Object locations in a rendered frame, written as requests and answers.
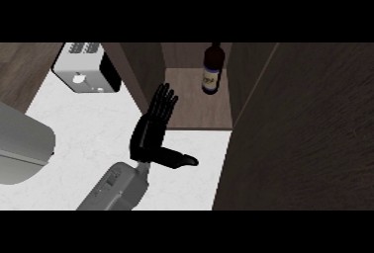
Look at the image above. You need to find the dark brown cabinet door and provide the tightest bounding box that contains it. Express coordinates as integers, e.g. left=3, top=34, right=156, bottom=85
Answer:
left=211, top=42, right=374, bottom=211

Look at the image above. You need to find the white and black toaster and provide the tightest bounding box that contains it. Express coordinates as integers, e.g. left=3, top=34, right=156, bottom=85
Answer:
left=52, top=42, right=122, bottom=95

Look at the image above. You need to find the dark wine bottle blue label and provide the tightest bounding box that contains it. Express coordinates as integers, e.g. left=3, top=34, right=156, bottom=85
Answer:
left=199, top=42, right=226, bottom=96

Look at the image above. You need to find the grey rounded appliance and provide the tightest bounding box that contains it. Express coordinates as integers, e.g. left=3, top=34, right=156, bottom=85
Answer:
left=0, top=101, right=57, bottom=186

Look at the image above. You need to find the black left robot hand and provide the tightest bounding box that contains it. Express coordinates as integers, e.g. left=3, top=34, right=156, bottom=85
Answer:
left=128, top=82, right=199, bottom=170

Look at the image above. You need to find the brown wooden cabinet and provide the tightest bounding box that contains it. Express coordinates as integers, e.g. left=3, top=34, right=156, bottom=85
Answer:
left=100, top=42, right=282, bottom=132

